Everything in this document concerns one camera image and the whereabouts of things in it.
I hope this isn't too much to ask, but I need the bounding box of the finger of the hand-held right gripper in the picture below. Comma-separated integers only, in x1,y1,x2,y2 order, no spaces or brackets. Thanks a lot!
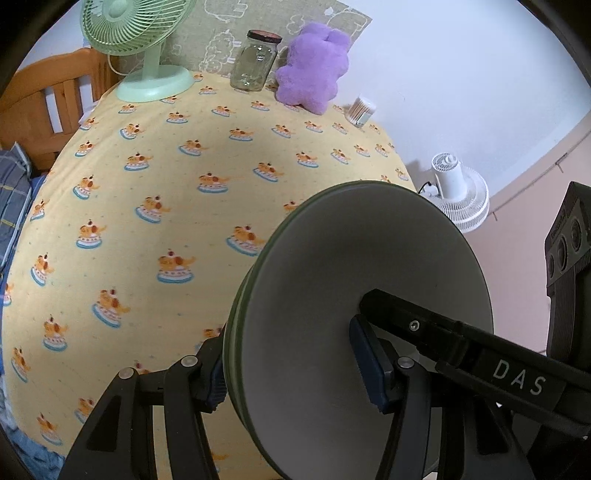
360,288,481,366

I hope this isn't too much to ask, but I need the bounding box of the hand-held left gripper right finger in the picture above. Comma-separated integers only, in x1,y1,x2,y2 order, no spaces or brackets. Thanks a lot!
348,315,532,480

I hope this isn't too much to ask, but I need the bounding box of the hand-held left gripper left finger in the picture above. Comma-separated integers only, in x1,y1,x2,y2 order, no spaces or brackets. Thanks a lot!
58,323,228,480

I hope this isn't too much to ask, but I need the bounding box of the white standing fan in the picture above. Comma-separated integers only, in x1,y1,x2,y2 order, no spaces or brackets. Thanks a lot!
418,152,490,234

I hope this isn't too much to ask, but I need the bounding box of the beige door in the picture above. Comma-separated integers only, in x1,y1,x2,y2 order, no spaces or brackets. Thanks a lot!
457,134,591,356

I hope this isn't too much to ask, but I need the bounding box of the yellow printed tablecloth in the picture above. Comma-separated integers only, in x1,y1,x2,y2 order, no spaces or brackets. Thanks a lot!
0,69,419,480

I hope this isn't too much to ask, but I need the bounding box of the cotton swab container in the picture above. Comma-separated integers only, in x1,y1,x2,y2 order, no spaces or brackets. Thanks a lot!
347,96,377,127

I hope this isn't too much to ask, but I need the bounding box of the purple plush toy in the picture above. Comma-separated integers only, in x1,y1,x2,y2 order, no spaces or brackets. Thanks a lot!
275,21,350,114

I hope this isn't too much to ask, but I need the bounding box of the grey plaid pillow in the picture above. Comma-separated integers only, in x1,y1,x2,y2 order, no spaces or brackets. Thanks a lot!
0,142,34,259

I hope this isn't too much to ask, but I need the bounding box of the glass jar with dark lid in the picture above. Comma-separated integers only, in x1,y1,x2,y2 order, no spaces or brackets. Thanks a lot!
229,29,283,92

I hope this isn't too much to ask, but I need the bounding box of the wooden bed headboard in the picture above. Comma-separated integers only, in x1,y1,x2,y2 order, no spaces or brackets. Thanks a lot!
0,46,121,171

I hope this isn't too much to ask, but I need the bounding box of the green patterned board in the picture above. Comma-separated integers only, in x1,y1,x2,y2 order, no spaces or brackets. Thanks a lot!
164,0,374,84

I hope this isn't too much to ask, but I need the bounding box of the green desk fan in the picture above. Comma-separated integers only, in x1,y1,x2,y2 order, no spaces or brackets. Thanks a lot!
79,0,197,103

